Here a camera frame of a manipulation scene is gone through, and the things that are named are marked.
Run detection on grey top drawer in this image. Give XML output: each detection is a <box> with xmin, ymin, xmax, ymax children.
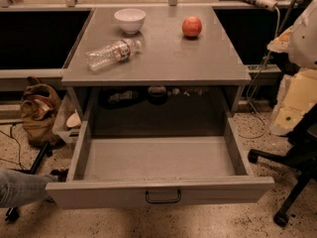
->
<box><xmin>47</xmin><ymin>119</ymin><xmax>273</xmax><ymax>208</ymax></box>

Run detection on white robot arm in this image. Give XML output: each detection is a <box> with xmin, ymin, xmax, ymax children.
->
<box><xmin>267</xmin><ymin>0</ymin><xmax>317</xmax><ymax>136</ymax></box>

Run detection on grey drawer cabinet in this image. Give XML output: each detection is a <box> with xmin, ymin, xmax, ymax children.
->
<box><xmin>62</xmin><ymin>6</ymin><xmax>251</xmax><ymax>139</ymax></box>

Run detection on clear plastic water bottle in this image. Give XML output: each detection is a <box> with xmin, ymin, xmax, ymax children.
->
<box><xmin>86</xmin><ymin>39</ymin><xmax>142</xmax><ymax>71</ymax></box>

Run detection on clear plastic storage bin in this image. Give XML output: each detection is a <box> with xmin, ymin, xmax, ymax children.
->
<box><xmin>53</xmin><ymin>94</ymin><xmax>81</xmax><ymax>144</ymax></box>

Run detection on red apple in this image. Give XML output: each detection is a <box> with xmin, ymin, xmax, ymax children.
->
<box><xmin>182</xmin><ymin>16</ymin><xmax>202</xmax><ymax>38</ymax></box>

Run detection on white ceramic bowl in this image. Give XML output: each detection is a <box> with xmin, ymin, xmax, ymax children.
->
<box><xmin>114</xmin><ymin>8</ymin><xmax>146</xmax><ymax>34</ymax></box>

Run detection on dark shoe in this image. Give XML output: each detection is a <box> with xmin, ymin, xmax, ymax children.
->
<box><xmin>51</xmin><ymin>170</ymin><xmax>68</xmax><ymax>182</ymax></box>

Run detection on brown fabric bag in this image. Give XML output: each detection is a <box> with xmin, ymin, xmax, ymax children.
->
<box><xmin>20</xmin><ymin>76</ymin><xmax>61</xmax><ymax>147</ymax></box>

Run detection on black office chair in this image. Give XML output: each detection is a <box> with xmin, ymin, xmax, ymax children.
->
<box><xmin>248</xmin><ymin>104</ymin><xmax>317</xmax><ymax>227</ymax></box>

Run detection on person's leg in jeans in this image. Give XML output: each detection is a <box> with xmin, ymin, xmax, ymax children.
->
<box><xmin>0</xmin><ymin>168</ymin><xmax>57</xmax><ymax>209</ymax></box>

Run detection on black tripod leg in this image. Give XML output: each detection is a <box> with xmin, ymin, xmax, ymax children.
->
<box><xmin>4</xmin><ymin>142</ymin><xmax>52</xmax><ymax>223</ymax></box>

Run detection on black drawer handle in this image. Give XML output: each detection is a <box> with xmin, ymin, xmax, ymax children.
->
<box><xmin>145</xmin><ymin>190</ymin><xmax>182</xmax><ymax>204</ymax></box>

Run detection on grey hanging cable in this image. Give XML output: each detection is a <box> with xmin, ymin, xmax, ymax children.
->
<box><xmin>237</xmin><ymin>6</ymin><xmax>281</xmax><ymax>140</ymax></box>

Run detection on black floor cable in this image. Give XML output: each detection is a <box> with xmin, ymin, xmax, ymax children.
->
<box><xmin>0</xmin><ymin>122</ymin><xmax>28</xmax><ymax>171</ymax></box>

